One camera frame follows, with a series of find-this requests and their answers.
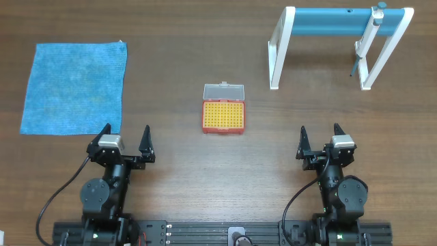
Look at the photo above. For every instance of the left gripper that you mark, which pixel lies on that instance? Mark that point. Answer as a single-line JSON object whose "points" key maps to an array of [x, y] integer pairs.
{"points": [[111, 158]]}

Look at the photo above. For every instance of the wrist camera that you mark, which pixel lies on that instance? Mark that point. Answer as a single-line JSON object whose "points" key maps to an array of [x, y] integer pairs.
{"points": [[110, 140], [342, 140]]}

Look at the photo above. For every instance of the white and blue stand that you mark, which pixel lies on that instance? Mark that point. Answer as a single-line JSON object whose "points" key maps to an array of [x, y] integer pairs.
{"points": [[324, 22]]}

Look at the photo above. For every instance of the red and yellow tip box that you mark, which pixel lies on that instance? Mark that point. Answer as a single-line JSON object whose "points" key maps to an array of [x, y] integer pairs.
{"points": [[223, 116]]}

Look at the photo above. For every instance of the mounting rail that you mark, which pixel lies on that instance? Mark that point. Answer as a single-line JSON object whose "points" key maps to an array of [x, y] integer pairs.
{"points": [[205, 234]]}

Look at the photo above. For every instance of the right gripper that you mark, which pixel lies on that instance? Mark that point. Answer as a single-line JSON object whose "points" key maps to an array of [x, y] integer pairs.
{"points": [[338, 155]]}

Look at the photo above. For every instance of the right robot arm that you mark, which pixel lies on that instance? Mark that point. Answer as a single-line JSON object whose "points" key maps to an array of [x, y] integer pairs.
{"points": [[351, 198]]}

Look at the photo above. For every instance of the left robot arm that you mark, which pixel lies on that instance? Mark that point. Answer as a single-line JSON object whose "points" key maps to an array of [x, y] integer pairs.
{"points": [[114, 191]]}

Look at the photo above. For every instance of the blue cloth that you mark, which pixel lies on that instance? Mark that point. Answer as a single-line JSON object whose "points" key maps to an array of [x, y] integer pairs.
{"points": [[73, 89]]}

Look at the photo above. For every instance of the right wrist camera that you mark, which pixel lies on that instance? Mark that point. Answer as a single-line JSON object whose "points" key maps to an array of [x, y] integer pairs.
{"points": [[342, 140]]}

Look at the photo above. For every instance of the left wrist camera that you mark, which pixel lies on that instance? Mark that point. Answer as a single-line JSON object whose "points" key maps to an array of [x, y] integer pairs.
{"points": [[110, 140]]}

